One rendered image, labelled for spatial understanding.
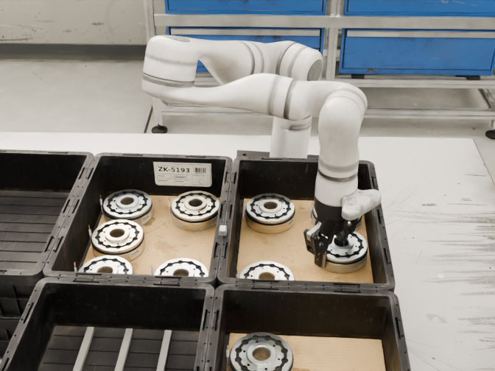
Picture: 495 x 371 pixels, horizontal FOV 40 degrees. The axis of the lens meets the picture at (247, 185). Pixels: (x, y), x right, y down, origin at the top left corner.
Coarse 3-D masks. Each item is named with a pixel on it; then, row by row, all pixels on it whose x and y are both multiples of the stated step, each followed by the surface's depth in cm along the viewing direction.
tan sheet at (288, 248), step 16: (304, 208) 148; (304, 224) 143; (240, 240) 139; (256, 240) 139; (272, 240) 139; (288, 240) 139; (304, 240) 139; (240, 256) 134; (256, 256) 134; (272, 256) 134; (288, 256) 134; (304, 256) 134; (368, 256) 134; (240, 272) 131; (304, 272) 131; (320, 272) 131; (352, 272) 131; (368, 272) 131
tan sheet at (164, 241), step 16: (160, 208) 148; (160, 224) 143; (144, 240) 139; (160, 240) 139; (176, 240) 139; (192, 240) 139; (208, 240) 139; (144, 256) 134; (160, 256) 134; (176, 256) 134; (192, 256) 134; (208, 256) 134; (144, 272) 131
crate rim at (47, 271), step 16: (96, 160) 145; (208, 160) 146; (224, 160) 146; (224, 176) 140; (80, 192) 135; (224, 192) 135; (224, 208) 131; (64, 224) 127; (224, 224) 127; (64, 240) 123; (48, 272) 116; (64, 272) 116; (80, 272) 116; (96, 272) 116; (208, 272) 116
